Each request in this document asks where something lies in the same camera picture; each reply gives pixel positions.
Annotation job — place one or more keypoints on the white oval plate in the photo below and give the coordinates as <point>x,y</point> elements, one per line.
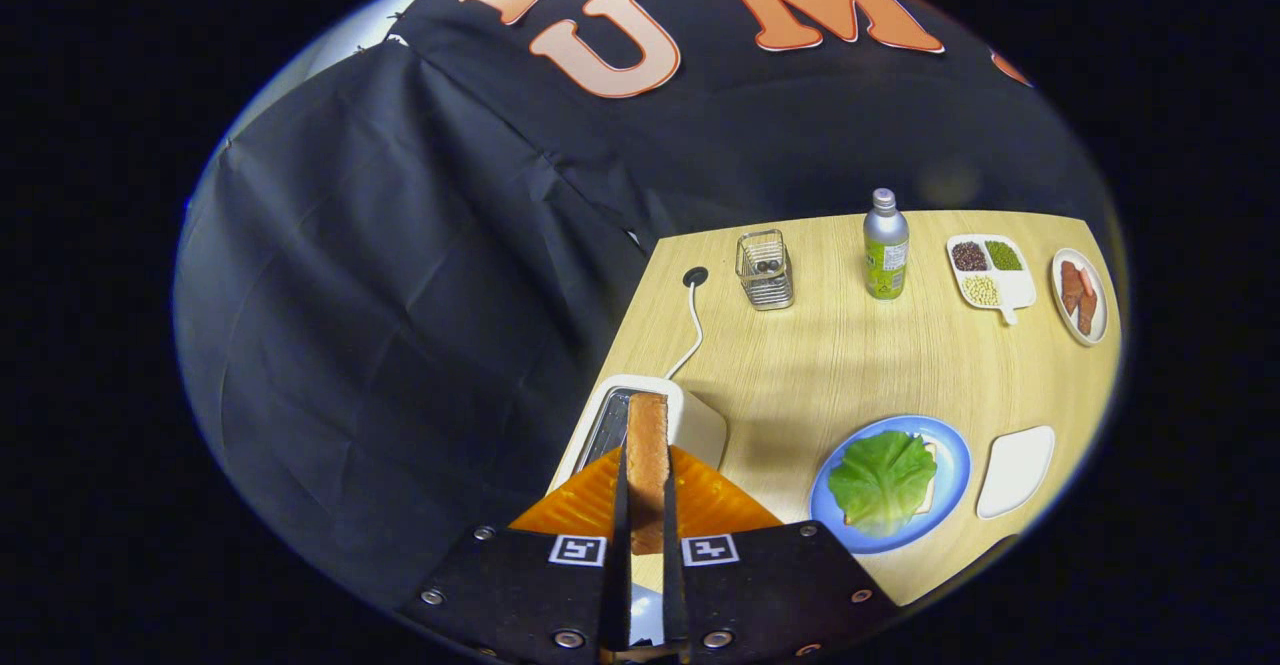
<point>1066,324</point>

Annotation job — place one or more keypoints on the black backdrop cloth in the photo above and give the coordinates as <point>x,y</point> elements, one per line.
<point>400,295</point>

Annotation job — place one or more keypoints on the pile of green beans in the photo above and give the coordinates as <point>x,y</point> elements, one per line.
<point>1003,255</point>

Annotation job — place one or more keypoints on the brown meat piece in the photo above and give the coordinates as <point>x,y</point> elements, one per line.
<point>1087,312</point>
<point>1071,287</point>

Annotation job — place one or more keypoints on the green label metal bottle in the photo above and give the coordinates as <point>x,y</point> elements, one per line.
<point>886,245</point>

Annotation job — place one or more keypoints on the white bread slice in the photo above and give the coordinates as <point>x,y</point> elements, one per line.
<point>931,500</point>

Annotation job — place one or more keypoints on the red sausage slice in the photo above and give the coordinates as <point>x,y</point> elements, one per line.
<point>1087,280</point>

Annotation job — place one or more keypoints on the blue round plate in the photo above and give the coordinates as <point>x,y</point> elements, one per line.
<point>952,465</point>

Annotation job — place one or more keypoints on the pile of dark red beans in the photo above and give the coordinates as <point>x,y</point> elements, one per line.
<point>969,256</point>

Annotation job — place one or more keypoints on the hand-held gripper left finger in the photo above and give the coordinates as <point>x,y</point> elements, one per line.
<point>620,565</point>

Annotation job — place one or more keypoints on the pile of yellow soybeans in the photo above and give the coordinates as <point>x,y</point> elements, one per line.
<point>981,290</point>

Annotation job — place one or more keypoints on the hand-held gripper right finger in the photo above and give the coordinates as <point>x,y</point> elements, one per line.
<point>672,575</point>

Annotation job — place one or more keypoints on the white square plate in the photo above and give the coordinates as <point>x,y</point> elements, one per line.
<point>1015,473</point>

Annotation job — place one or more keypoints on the green lettuce leaf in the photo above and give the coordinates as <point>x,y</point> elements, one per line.
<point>880,480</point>

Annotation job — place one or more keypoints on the white divided dish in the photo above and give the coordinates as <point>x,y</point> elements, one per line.
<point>1015,292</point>

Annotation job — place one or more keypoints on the white toaster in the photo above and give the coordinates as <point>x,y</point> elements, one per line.
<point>700,425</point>

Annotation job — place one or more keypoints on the toasted bread slice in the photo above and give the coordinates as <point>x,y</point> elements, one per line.
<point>647,465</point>

